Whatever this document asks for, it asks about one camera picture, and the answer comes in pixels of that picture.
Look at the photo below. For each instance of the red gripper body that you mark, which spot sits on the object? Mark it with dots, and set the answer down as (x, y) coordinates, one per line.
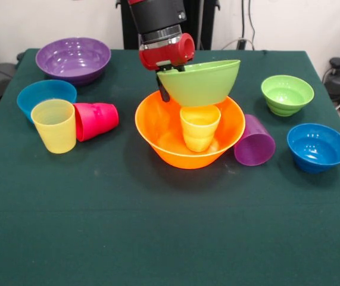
(163, 55)

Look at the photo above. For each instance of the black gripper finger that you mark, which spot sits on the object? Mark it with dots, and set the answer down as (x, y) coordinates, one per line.
(180, 68)
(164, 94)

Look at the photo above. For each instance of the large green bowl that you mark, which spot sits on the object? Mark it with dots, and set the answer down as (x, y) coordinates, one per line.
(199, 86)

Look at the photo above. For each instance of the large orange bowl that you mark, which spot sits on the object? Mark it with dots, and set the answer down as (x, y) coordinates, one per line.
(157, 134)

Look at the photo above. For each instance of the yellow cup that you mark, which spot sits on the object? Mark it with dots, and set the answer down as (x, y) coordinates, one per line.
(199, 134)

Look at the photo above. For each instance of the red cup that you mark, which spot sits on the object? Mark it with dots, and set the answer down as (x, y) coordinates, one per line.
(98, 119)

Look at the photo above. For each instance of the purple cup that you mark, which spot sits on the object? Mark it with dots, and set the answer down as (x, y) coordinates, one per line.
(254, 149)

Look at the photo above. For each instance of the translucent yellow-green cup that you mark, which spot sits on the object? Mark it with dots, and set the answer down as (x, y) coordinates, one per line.
(55, 128)

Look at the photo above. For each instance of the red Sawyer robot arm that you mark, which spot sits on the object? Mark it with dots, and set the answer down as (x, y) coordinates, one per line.
(157, 15)

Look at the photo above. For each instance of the large purple bowl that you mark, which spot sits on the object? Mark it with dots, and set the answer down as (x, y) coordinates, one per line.
(74, 65)

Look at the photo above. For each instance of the small green bowl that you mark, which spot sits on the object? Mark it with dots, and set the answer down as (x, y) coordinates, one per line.
(287, 95)

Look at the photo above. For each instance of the light blue bowl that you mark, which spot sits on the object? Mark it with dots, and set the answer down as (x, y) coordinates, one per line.
(47, 89)

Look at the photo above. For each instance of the dark blue bowl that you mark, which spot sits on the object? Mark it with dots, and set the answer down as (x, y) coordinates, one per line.
(318, 147)

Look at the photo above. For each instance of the dark green table cloth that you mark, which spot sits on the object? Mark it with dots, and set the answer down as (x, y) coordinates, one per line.
(98, 244)

